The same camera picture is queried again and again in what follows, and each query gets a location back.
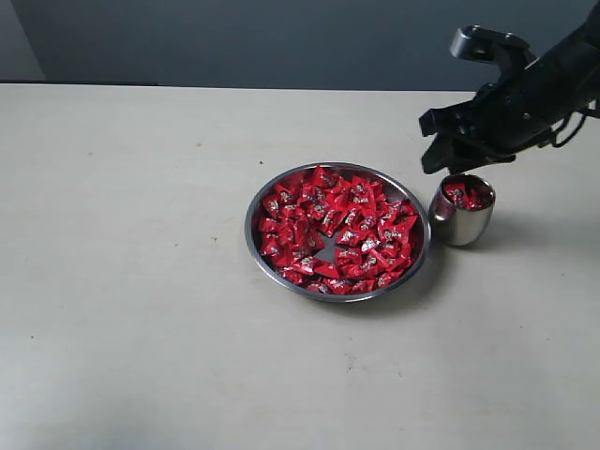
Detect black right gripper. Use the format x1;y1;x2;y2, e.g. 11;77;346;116
419;55;577;174

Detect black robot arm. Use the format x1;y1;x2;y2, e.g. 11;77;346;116
419;7;599;174

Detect red candies in cup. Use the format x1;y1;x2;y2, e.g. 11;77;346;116
442;182;492;211

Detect stainless steel bowl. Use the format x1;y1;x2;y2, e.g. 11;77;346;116
244;161;432;304

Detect stainless steel cup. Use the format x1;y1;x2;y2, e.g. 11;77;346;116
428;173;496;247

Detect pile of red wrapped candies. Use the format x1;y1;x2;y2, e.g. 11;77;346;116
259;165;419;295

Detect black cable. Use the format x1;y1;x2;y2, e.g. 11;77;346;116
546;97;600;149

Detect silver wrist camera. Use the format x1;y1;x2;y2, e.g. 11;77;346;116
449;25;536;80

